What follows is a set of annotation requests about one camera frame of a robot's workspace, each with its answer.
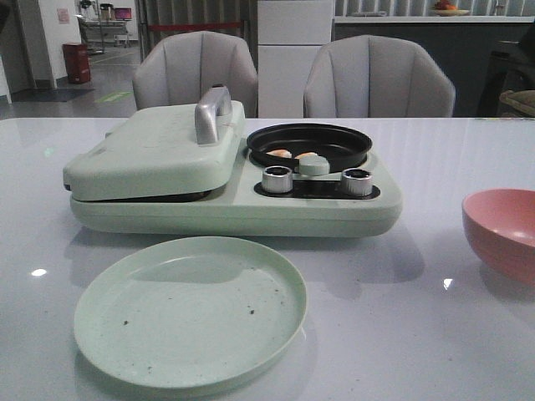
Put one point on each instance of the mint green sandwich maker lid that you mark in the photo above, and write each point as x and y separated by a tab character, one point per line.
161	151

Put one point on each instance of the pink bowl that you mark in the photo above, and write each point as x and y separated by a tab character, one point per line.
499	227

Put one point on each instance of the mint green breakfast maker base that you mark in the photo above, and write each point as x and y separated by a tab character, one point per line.
236	209

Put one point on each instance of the left silver control knob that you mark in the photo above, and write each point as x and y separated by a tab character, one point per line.
277	179

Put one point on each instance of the silver control knob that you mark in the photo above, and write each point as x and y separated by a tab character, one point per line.
356	182
277	179

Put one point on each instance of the right silver control knob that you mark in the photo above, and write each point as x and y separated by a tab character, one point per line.
356	182

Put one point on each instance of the black round frying pan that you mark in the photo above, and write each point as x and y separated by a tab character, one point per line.
343	147

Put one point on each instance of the mint green round plate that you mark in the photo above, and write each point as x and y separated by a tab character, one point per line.
196	315

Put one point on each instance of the right beige upholstered chair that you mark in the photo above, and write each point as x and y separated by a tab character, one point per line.
369	76

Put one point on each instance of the beige upholstered chair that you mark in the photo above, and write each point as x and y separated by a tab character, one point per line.
182	67
369	76

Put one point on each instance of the left beige upholstered chair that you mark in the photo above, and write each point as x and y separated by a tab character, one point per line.
182	67

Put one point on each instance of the white refrigerator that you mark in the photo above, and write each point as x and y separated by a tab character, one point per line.
289	35

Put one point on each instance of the red trash bin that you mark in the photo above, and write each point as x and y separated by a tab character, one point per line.
76	60

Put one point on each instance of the fruit plate on counter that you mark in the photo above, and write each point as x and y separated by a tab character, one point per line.
444	8

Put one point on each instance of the dark grey kitchen counter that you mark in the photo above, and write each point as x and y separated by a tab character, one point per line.
482	56

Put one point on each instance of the mint green pan handle knob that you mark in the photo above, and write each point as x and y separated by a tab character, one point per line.
313	166

